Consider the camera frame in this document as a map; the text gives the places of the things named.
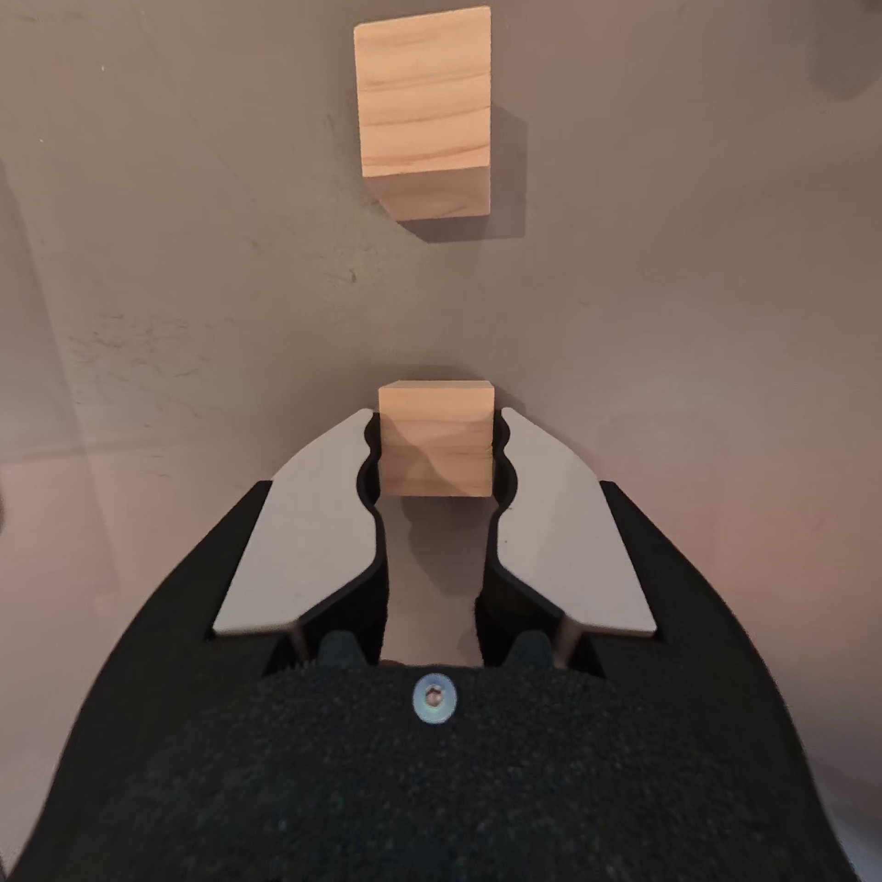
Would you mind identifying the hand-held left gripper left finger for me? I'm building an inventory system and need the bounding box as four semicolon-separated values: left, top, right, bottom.
211;407;389;657

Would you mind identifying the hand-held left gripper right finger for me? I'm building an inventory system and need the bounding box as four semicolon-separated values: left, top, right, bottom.
475;405;657;667

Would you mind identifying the wooden cube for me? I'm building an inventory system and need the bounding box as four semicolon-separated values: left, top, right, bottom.
353;6;494;223
377;379;498;498

